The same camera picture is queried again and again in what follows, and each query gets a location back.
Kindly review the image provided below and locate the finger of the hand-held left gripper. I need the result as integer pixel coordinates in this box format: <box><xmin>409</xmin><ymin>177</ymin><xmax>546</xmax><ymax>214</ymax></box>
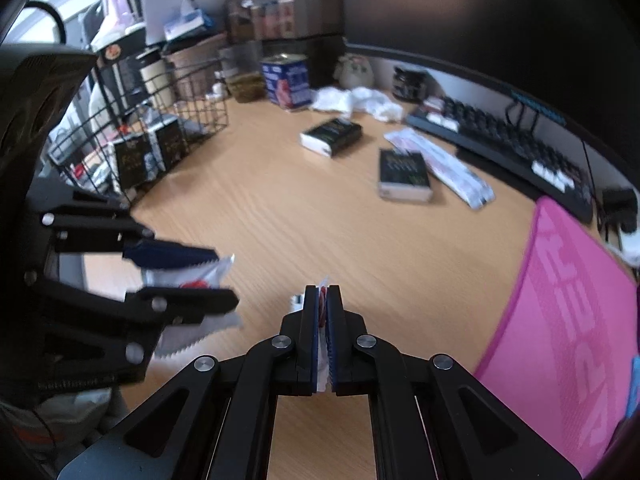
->
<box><xmin>25</xmin><ymin>270</ymin><xmax>241</xmax><ymax>383</ymax></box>
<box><xmin>40</xmin><ymin>187</ymin><xmax>219</xmax><ymax>271</ymax></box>

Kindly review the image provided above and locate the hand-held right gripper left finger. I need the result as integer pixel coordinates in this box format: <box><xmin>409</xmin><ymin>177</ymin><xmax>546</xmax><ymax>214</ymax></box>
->
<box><xmin>57</xmin><ymin>284</ymin><xmax>321</xmax><ymax>480</ymax></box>

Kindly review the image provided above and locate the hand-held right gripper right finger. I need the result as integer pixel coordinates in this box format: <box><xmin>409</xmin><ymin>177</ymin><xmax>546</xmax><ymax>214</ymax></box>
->
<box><xmin>326</xmin><ymin>284</ymin><xmax>583</xmax><ymax>480</ymax></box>

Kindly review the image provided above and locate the white wrapper with red logo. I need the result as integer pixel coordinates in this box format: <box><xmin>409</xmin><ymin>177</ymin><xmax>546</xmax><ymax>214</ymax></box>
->
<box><xmin>141</xmin><ymin>254</ymin><xmax>244</xmax><ymax>359</ymax></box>

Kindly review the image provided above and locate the black wire basket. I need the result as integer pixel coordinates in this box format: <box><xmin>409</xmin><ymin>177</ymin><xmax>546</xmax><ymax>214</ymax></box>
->
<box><xmin>47</xmin><ymin>57</ymin><xmax>231</xmax><ymax>206</ymax></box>

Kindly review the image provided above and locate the paper cup with lid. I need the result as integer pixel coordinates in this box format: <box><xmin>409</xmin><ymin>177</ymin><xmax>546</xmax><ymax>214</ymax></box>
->
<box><xmin>137</xmin><ymin>50</ymin><xmax>171</xmax><ymax>98</ymax></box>

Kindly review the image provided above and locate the blue tissue box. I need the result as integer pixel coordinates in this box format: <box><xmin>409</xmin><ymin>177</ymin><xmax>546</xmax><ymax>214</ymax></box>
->
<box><xmin>162</xmin><ymin>9</ymin><xmax>213</xmax><ymax>43</ymax></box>

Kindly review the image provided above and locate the glass jar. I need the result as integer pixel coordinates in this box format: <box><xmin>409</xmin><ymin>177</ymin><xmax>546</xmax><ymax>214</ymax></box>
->
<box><xmin>220</xmin><ymin>42</ymin><xmax>266</xmax><ymax>103</ymax></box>

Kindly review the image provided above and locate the blue tin can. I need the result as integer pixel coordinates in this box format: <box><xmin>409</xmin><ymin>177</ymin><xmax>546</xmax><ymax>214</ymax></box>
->
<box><xmin>261</xmin><ymin>53</ymin><xmax>310</xmax><ymax>109</ymax></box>

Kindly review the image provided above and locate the long white strip wrapper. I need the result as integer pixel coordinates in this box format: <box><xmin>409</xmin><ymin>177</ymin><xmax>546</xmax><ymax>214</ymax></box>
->
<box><xmin>384</xmin><ymin>127</ymin><xmax>495</xmax><ymax>209</ymax></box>

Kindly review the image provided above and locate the crumpled white tissue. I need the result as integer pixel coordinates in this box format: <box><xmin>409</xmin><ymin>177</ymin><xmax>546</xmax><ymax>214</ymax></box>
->
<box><xmin>311</xmin><ymin>86</ymin><xmax>403</xmax><ymax>122</ymax></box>

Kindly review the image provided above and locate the pink mouse pad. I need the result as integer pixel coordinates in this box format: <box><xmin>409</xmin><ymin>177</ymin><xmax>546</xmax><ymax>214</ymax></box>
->
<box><xmin>472</xmin><ymin>196</ymin><xmax>640</xmax><ymax>480</ymax></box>

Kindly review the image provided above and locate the small plush figurine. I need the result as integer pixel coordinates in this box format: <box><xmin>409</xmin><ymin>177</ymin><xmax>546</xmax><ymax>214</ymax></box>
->
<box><xmin>334</xmin><ymin>55</ymin><xmax>375</xmax><ymax>88</ymax></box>

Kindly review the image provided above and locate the stack of brown boxes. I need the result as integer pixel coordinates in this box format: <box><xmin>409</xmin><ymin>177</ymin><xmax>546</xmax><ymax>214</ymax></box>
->
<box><xmin>227</xmin><ymin>0</ymin><xmax>346</xmax><ymax>41</ymax></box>

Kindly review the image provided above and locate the black keyboard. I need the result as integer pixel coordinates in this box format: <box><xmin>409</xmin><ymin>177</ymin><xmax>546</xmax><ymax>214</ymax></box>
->
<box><xmin>406</xmin><ymin>96</ymin><xmax>596</xmax><ymax>223</ymax></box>

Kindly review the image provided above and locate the dark jar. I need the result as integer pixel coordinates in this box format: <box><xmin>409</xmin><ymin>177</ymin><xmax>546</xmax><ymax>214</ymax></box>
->
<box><xmin>391</xmin><ymin>66</ymin><xmax>431</xmax><ymax>103</ymax></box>

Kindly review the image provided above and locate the small blue object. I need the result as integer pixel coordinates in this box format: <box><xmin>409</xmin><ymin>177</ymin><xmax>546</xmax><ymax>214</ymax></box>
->
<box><xmin>627</xmin><ymin>355</ymin><xmax>640</xmax><ymax>418</ymax></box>

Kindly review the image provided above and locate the black adapter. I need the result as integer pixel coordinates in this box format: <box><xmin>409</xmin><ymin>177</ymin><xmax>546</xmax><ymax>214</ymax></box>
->
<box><xmin>597</xmin><ymin>187</ymin><xmax>638</xmax><ymax>233</ymax></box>

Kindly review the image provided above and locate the black monitor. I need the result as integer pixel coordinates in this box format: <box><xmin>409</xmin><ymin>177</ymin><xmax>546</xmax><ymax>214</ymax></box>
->
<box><xmin>340</xmin><ymin>0</ymin><xmax>640</xmax><ymax>196</ymax></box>

